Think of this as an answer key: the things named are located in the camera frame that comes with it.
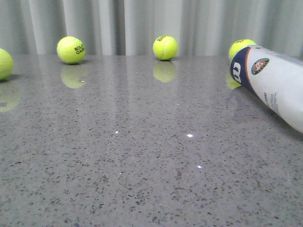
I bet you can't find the far-left tennis ball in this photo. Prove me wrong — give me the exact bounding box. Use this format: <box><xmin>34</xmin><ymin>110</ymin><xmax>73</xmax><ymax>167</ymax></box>
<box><xmin>0</xmin><ymin>49</ymin><xmax>14</xmax><ymax>80</ymax></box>

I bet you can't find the Roland Garros labelled tennis ball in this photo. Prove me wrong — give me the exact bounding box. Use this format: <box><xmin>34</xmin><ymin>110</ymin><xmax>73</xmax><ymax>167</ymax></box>
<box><xmin>57</xmin><ymin>36</ymin><xmax>86</xmax><ymax>64</ymax></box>

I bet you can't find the white blue tennis ball can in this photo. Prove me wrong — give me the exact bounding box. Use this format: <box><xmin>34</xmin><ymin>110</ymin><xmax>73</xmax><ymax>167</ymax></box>
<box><xmin>230</xmin><ymin>45</ymin><xmax>303</xmax><ymax>132</ymax></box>

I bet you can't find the right tennis ball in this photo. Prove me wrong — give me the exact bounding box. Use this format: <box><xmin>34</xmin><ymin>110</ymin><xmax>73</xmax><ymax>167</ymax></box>
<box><xmin>229</xmin><ymin>39</ymin><xmax>257</xmax><ymax>60</ymax></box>

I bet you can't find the centre tennis ball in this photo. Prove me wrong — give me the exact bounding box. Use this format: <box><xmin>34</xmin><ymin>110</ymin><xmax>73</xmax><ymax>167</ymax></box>
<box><xmin>153</xmin><ymin>35</ymin><xmax>178</xmax><ymax>61</ymax></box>

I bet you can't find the grey pleated curtain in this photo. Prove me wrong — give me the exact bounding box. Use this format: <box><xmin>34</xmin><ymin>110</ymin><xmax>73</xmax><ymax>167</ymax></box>
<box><xmin>0</xmin><ymin>0</ymin><xmax>303</xmax><ymax>57</ymax></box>

